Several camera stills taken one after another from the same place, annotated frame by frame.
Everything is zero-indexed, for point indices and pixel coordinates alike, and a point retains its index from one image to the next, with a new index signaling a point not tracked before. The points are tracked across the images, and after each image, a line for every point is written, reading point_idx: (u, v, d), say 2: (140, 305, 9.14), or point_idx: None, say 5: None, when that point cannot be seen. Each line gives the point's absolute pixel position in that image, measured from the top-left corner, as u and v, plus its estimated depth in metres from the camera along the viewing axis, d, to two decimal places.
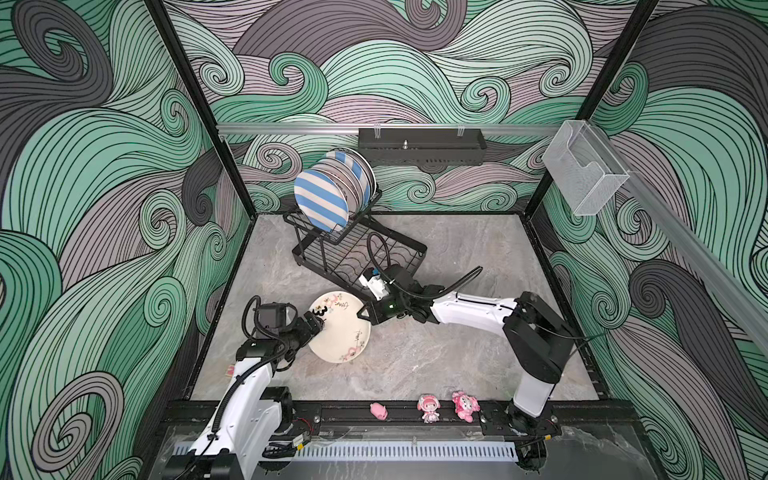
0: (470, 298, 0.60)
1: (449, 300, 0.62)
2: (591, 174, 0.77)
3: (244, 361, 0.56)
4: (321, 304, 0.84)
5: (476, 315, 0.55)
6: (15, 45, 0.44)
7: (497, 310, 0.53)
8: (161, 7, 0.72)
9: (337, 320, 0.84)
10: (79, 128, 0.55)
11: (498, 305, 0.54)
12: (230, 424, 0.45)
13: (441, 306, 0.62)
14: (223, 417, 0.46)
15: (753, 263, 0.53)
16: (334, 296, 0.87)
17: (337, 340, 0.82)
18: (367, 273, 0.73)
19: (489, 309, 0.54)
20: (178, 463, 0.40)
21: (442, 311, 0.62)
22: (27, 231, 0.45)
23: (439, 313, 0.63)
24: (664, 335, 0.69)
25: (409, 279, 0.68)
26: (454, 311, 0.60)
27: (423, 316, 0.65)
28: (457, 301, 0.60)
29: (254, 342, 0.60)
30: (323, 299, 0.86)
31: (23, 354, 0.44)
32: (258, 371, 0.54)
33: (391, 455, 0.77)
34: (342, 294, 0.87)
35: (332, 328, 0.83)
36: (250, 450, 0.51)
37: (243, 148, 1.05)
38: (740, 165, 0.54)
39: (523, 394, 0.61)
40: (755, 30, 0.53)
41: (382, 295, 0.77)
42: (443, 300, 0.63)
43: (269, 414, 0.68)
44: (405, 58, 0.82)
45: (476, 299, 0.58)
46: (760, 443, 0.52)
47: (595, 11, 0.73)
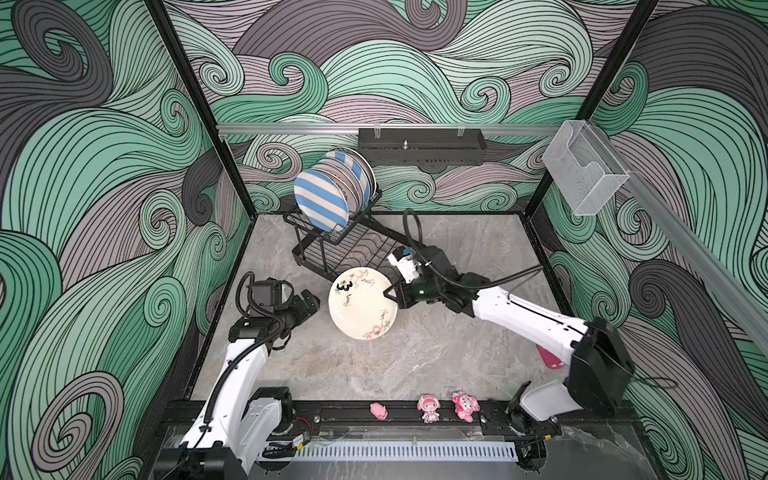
0: (524, 304, 0.52)
1: (498, 299, 0.55)
2: (592, 175, 0.77)
3: (237, 344, 0.53)
4: (346, 280, 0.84)
5: (530, 326, 0.50)
6: (15, 45, 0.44)
7: (560, 329, 0.47)
8: (161, 7, 0.72)
9: (361, 297, 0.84)
10: (79, 128, 0.55)
11: (566, 325, 0.47)
12: (223, 415, 0.43)
13: (486, 302, 0.55)
14: (215, 408, 0.44)
15: (753, 263, 0.53)
16: (359, 272, 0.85)
17: (362, 315, 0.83)
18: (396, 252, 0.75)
19: (549, 325, 0.48)
20: (172, 456, 0.38)
21: (485, 308, 0.55)
22: (27, 231, 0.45)
23: (480, 308, 0.57)
24: (664, 335, 0.69)
25: (445, 265, 0.60)
26: (500, 310, 0.53)
27: (458, 306, 0.59)
28: (508, 303, 0.53)
29: (248, 321, 0.57)
30: (348, 274, 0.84)
31: (23, 353, 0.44)
32: (250, 355, 0.51)
33: (391, 455, 0.77)
34: (368, 271, 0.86)
35: (356, 304, 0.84)
36: (251, 440, 0.52)
37: (243, 148, 1.05)
38: (741, 165, 0.54)
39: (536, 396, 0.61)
40: (755, 30, 0.53)
41: (411, 278, 0.71)
42: (490, 297, 0.56)
43: (270, 410, 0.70)
44: (405, 58, 0.82)
45: (534, 310, 0.51)
46: (759, 443, 0.52)
47: (595, 11, 0.73)
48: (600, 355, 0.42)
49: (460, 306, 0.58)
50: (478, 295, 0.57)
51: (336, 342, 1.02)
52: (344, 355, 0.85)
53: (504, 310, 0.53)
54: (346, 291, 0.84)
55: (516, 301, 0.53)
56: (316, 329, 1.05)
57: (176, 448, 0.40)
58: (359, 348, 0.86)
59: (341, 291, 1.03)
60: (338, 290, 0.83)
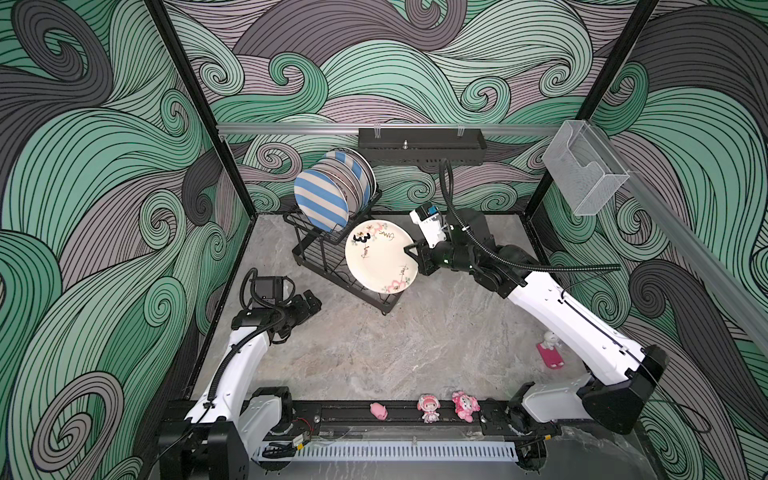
0: (578, 308, 0.44)
1: (549, 294, 0.45)
2: (592, 175, 0.77)
3: (241, 329, 0.55)
4: (361, 232, 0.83)
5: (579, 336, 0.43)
6: (15, 45, 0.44)
7: (616, 351, 0.41)
8: (161, 6, 0.72)
9: (378, 249, 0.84)
10: (79, 128, 0.55)
11: (624, 349, 0.41)
12: (227, 392, 0.44)
13: (534, 292, 0.46)
14: (219, 387, 0.45)
15: (753, 263, 0.53)
16: (376, 226, 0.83)
17: (379, 268, 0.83)
18: (422, 210, 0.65)
19: (605, 342, 0.42)
20: (176, 429, 0.39)
21: (529, 299, 0.47)
22: (27, 231, 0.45)
23: (521, 295, 0.47)
24: (664, 335, 0.69)
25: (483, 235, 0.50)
26: (550, 307, 0.45)
27: (494, 284, 0.49)
28: (559, 302, 0.45)
29: (250, 310, 0.59)
30: (366, 225, 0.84)
31: (23, 353, 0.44)
32: (254, 340, 0.53)
33: (391, 455, 0.77)
34: (386, 225, 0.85)
35: (372, 257, 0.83)
36: (252, 427, 0.52)
37: (243, 148, 1.05)
38: (741, 165, 0.54)
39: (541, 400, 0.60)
40: (755, 29, 0.53)
41: (435, 245, 0.60)
42: (539, 287, 0.46)
43: (270, 406, 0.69)
44: (405, 58, 0.82)
45: (587, 317, 0.44)
46: (760, 443, 0.52)
47: (595, 11, 0.73)
48: (653, 387, 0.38)
49: (497, 285, 0.48)
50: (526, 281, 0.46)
51: (336, 342, 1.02)
52: (344, 354, 0.85)
53: (554, 309, 0.45)
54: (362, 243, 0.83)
55: (569, 300, 0.45)
56: (316, 329, 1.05)
57: (181, 421, 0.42)
58: (359, 348, 0.86)
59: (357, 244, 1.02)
60: (354, 241, 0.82)
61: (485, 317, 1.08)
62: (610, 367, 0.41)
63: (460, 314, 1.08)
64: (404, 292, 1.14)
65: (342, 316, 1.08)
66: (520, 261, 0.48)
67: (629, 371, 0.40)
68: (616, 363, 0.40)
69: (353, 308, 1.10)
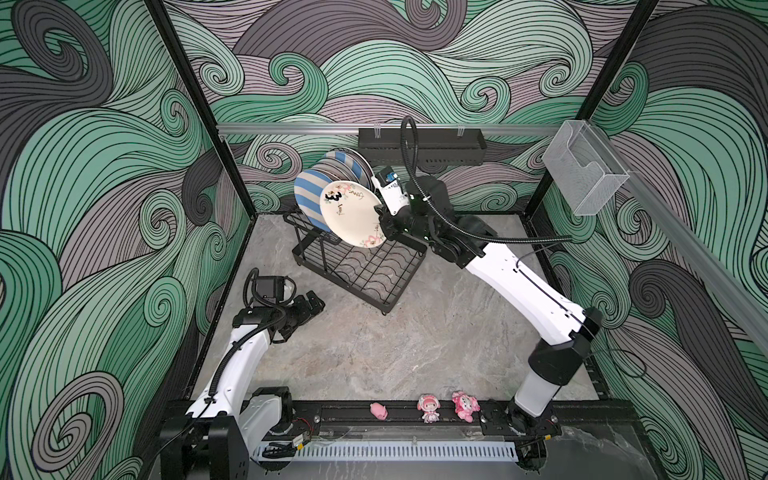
0: (532, 276, 0.47)
1: (505, 263, 0.47)
2: (592, 175, 0.77)
3: (242, 327, 0.55)
4: (333, 191, 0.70)
5: (530, 304, 0.45)
6: (15, 45, 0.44)
7: (562, 315, 0.44)
8: (161, 6, 0.72)
9: (353, 206, 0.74)
10: (79, 129, 0.55)
11: (568, 310, 0.45)
12: (228, 388, 0.45)
13: (490, 263, 0.46)
14: (220, 382, 0.45)
15: (753, 263, 0.53)
16: (346, 185, 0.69)
17: (356, 225, 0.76)
18: (379, 177, 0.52)
19: (553, 307, 0.45)
20: (178, 423, 0.40)
21: (485, 270, 0.47)
22: (27, 231, 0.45)
23: (477, 266, 0.48)
24: (664, 335, 0.69)
25: (444, 200, 0.49)
26: (505, 278, 0.46)
27: (453, 254, 0.48)
28: (514, 271, 0.46)
29: (251, 308, 0.60)
30: (334, 185, 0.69)
31: (23, 353, 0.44)
32: (253, 338, 0.53)
33: (391, 455, 0.77)
34: (356, 185, 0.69)
35: (348, 214, 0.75)
36: (253, 424, 0.53)
37: (243, 148, 1.05)
38: (741, 165, 0.54)
39: (525, 393, 0.61)
40: (755, 29, 0.53)
41: (398, 213, 0.58)
42: (496, 257, 0.47)
43: (270, 405, 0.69)
44: (405, 58, 0.82)
45: (537, 283, 0.46)
46: (760, 443, 0.52)
47: (595, 11, 0.73)
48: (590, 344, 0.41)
49: (455, 256, 0.48)
50: (483, 252, 0.47)
51: (336, 342, 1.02)
52: (344, 354, 0.85)
53: (509, 279, 0.46)
54: (335, 201, 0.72)
55: (524, 269, 0.47)
56: (316, 329, 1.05)
57: (182, 417, 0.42)
58: (359, 348, 0.86)
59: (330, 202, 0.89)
60: (326, 203, 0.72)
61: (485, 317, 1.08)
62: (556, 330, 0.44)
63: (460, 314, 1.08)
64: (404, 292, 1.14)
65: (342, 316, 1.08)
66: (480, 232, 0.49)
67: (573, 333, 0.43)
68: (561, 327, 0.43)
69: (353, 308, 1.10)
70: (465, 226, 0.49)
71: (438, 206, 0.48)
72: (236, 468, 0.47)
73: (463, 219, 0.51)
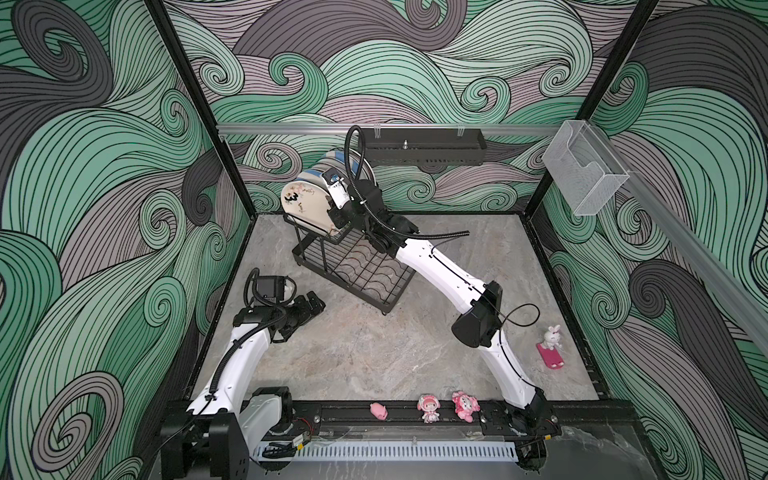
0: (444, 259, 0.58)
1: (422, 251, 0.58)
2: (592, 174, 0.77)
3: (242, 326, 0.56)
4: (288, 193, 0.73)
5: (442, 280, 0.57)
6: (15, 45, 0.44)
7: (465, 288, 0.55)
8: (161, 6, 0.72)
9: (312, 202, 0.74)
10: (80, 129, 0.55)
11: (467, 284, 0.56)
12: (229, 385, 0.45)
13: (411, 250, 0.58)
14: (221, 379, 0.46)
15: (753, 263, 0.53)
16: (299, 185, 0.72)
17: (319, 215, 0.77)
18: (323, 176, 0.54)
19: (458, 282, 0.56)
20: (178, 421, 0.40)
21: (409, 257, 0.59)
22: (27, 231, 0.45)
23: (403, 254, 0.59)
24: (664, 336, 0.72)
25: (380, 202, 0.58)
26: (422, 262, 0.58)
27: (383, 247, 0.60)
28: (429, 257, 0.58)
29: (251, 308, 0.60)
30: (289, 186, 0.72)
31: (23, 353, 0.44)
32: (255, 337, 0.54)
33: (391, 455, 0.77)
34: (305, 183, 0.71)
35: (310, 209, 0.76)
36: (253, 423, 0.53)
37: (243, 148, 1.05)
38: (740, 165, 0.54)
39: (504, 384, 0.64)
40: (755, 29, 0.53)
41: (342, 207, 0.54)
42: (414, 246, 0.58)
43: (270, 405, 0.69)
44: (405, 58, 0.82)
45: (447, 264, 0.57)
46: (759, 443, 0.52)
47: (595, 11, 0.73)
48: (486, 310, 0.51)
49: (384, 249, 0.60)
50: (404, 243, 0.58)
51: (336, 342, 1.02)
52: (344, 355, 0.85)
53: (425, 263, 0.57)
54: (295, 200, 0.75)
55: (437, 253, 0.59)
56: (316, 330, 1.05)
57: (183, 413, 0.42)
58: (359, 348, 0.86)
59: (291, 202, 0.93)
60: (287, 204, 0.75)
61: None
62: (460, 300, 0.56)
63: None
64: (404, 293, 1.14)
65: (341, 317, 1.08)
66: (405, 229, 0.60)
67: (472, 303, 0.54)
68: (464, 298, 0.55)
69: (353, 308, 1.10)
70: (394, 225, 0.60)
71: (373, 207, 0.59)
72: (236, 465, 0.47)
73: (393, 218, 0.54)
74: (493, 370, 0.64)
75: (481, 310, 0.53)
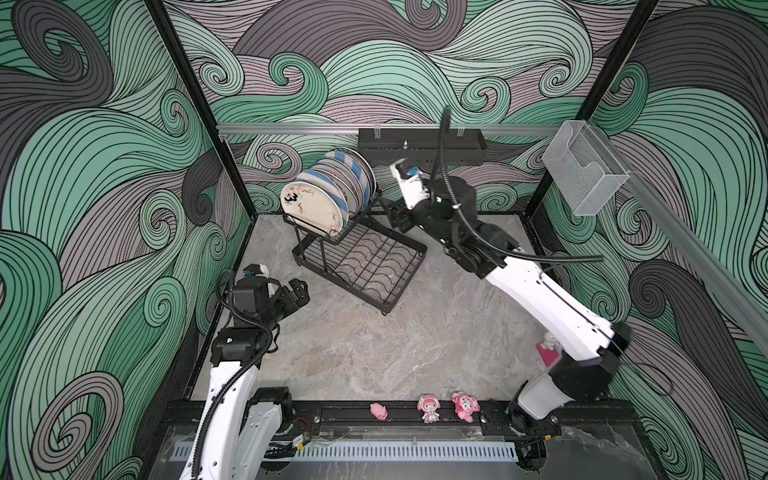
0: (555, 285, 0.45)
1: (528, 275, 0.45)
2: (592, 174, 0.77)
3: (220, 367, 0.48)
4: (288, 193, 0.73)
5: (551, 315, 0.44)
6: (15, 45, 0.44)
7: (589, 331, 0.42)
8: (161, 6, 0.72)
9: (312, 205, 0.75)
10: (80, 129, 0.55)
11: (592, 324, 0.42)
12: (213, 462, 0.40)
13: (511, 274, 0.45)
14: (204, 453, 0.41)
15: (753, 263, 0.53)
16: (298, 186, 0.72)
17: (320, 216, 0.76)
18: (398, 168, 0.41)
19: (580, 322, 0.42)
20: None
21: (503, 281, 0.47)
22: (27, 231, 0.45)
23: (498, 275, 0.47)
24: (664, 336, 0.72)
25: (473, 206, 0.45)
26: (527, 290, 0.45)
27: (472, 266, 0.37)
28: (536, 283, 0.44)
29: (230, 336, 0.51)
30: (288, 186, 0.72)
31: (22, 354, 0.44)
32: (238, 382, 0.47)
33: (391, 455, 0.77)
34: (303, 183, 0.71)
35: (311, 210, 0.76)
36: (251, 458, 0.52)
37: (243, 148, 1.05)
38: (740, 165, 0.54)
39: (531, 396, 0.62)
40: (755, 30, 0.53)
41: (413, 208, 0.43)
42: (517, 268, 0.45)
43: (269, 418, 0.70)
44: (405, 58, 0.82)
45: (561, 292, 0.44)
46: (760, 443, 0.52)
47: (595, 11, 0.73)
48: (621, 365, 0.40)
49: (474, 267, 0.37)
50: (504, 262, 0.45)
51: (336, 343, 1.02)
52: (344, 355, 0.85)
53: (531, 292, 0.44)
54: (295, 201, 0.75)
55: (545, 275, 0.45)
56: (316, 330, 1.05)
57: None
58: (359, 348, 0.86)
59: (291, 203, 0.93)
60: (287, 204, 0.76)
61: (483, 318, 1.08)
62: (580, 347, 0.43)
63: (460, 314, 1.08)
64: (405, 293, 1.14)
65: (342, 317, 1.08)
66: (504, 244, 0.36)
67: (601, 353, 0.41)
68: (588, 345, 0.42)
69: (353, 308, 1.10)
70: (490, 235, 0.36)
71: (465, 211, 0.46)
72: None
73: (487, 226, 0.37)
74: (541, 387, 0.59)
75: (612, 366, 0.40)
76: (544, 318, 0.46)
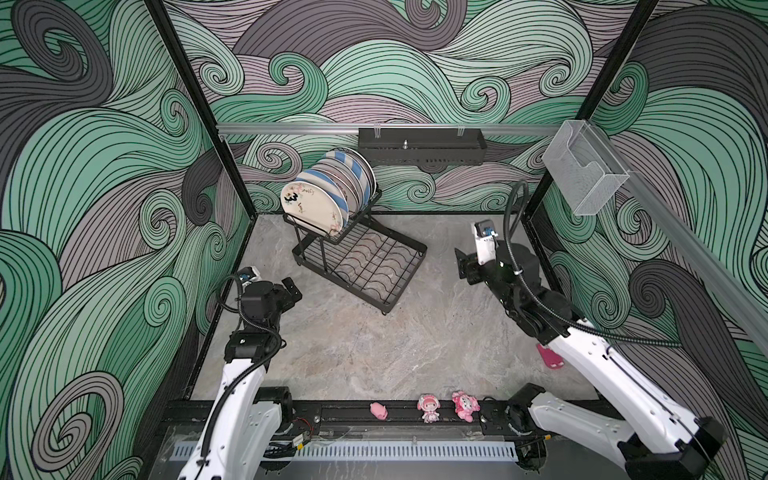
0: (626, 365, 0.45)
1: (593, 348, 0.46)
2: (592, 174, 0.77)
3: (233, 364, 0.52)
4: (288, 193, 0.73)
5: (623, 394, 0.42)
6: (15, 45, 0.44)
7: (665, 418, 0.40)
8: (161, 6, 0.72)
9: (312, 205, 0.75)
10: (79, 129, 0.55)
11: (665, 412, 0.41)
12: (222, 444, 0.42)
13: (577, 343, 0.47)
14: (214, 436, 0.43)
15: (753, 263, 0.53)
16: (298, 186, 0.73)
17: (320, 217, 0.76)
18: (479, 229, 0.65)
19: (652, 406, 0.41)
20: None
21: (570, 349, 0.47)
22: (27, 231, 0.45)
23: (561, 343, 0.47)
24: (664, 336, 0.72)
25: (535, 275, 0.49)
26: (593, 362, 0.45)
27: (534, 330, 0.50)
28: (604, 358, 0.45)
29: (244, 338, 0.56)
30: (288, 186, 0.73)
31: (23, 354, 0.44)
32: (249, 377, 0.50)
33: (391, 455, 0.77)
34: (304, 183, 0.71)
35: (311, 210, 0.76)
36: (250, 457, 0.51)
37: (243, 148, 1.05)
38: (740, 165, 0.54)
39: (558, 419, 0.58)
40: (755, 29, 0.53)
41: (484, 264, 0.63)
42: (582, 340, 0.47)
43: (269, 417, 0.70)
44: (404, 58, 0.82)
45: (633, 374, 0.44)
46: (760, 443, 0.52)
47: (595, 11, 0.73)
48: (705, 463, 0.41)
49: (536, 332, 0.49)
50: (566, 331, 0.48)
51: (336, 342, 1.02)
52: (344, 355, 0.85)
53: (597, 364, 0.45)
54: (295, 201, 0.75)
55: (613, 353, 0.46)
56: (316, 329, 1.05)
57: None
58: (359, 348, 0.86)
59: (291, 203, 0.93)
60: (287, 204, 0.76)
61: (483, 318, 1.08)
62: (659, 436, 0.39)
63: (460, 314, 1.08)
64: (404, 293, 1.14)
65: (342, 316, 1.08)
66: (562, 314, 0.50)
67: (680, 443, 0.38)
68: (665, 431, 0.39)
69: (353, 308, 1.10)
70: (551, 305, 0.52)
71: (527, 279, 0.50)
72: None
73: (548, 296, 0.54)
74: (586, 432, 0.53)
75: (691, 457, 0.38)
76: (618, 400, 0.43)
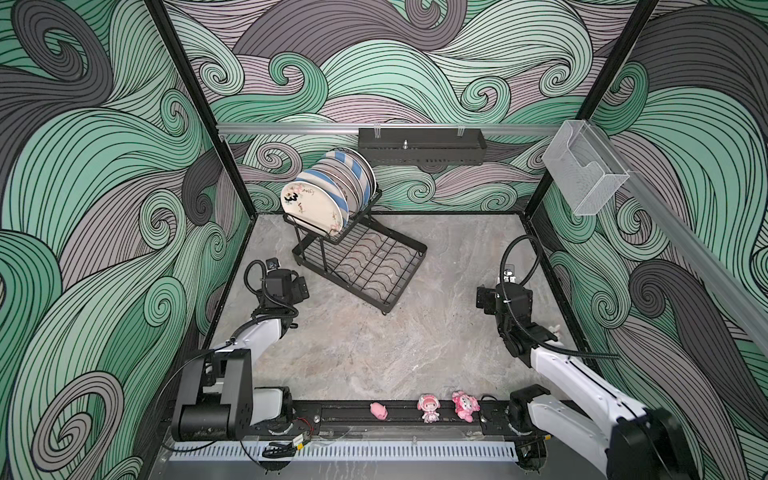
0: (586, 370, 0.52)
1: (558, 358, 0.55)
2: (592, 174, 0.77)
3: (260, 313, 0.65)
4: (288, 193, 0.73)
5: (585, 392, 0.48)
6: (15, 45, 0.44)
7: (612, 402, 0.45)
8: (161, 6, 0.72)
9: (312, 205, 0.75)
10: (79, 128, 0.55)
11: (615, 398, 0.46)
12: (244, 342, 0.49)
13: (545, 356, 0.57)
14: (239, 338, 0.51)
15: (753, 263, 0.53)
16: (298, 186, 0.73)
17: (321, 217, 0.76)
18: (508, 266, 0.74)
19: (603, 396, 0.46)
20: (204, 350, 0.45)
21: (543, 360, 0.57)
22: (27, 231, 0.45)
23: (536, 357, 0.58)
24: (664, 336, 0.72)
25: (522, 308, 0.64)
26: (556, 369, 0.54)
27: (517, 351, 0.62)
28: (565, 363, 0.54)
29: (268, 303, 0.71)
30: (288, 186, 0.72)
31: (23, 354, 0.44)
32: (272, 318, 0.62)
33: (391, 455, 0.77)
34: (303, 183, 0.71)
35: (311, 210, 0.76)
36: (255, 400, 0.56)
37: (243, 148, 1.05)
38: (740, 165, 0.54)
39: (555, 420, 0.57)
40: (755, 29, 0.53)
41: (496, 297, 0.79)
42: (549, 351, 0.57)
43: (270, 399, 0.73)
44: (404, 58, 0.82)
45: (595, 378, 0.50)
46: (759, 443, 0.52)
47: (595, 11, 0.73)
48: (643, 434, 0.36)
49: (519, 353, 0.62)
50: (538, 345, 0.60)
51: (336, 342, 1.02)
52: (344, 355, 0.85)
53: (561, 370, 0.53)
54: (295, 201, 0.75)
55: (576, 362, 0.54)
56: (316, 329, 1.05)
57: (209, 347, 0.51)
58: (359, 348, 0.86)
59: (291, 203, 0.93)
60: (287, 204, 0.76)
61: (483, 318, 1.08)
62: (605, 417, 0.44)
63: (460, 314, 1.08)
64: (405, 293, 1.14)
65: (342, 317, 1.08)
66: (538, 338, 0.61)
67: (621, 418, 0.42)
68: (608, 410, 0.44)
69: (353, 308, 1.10)
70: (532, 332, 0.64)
71: (515, 311, 0.64)
72: None
73: (532, 326, 0.67)
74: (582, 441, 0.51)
75: (630, 425, 0.41)
76: (584, 401, 0.49)
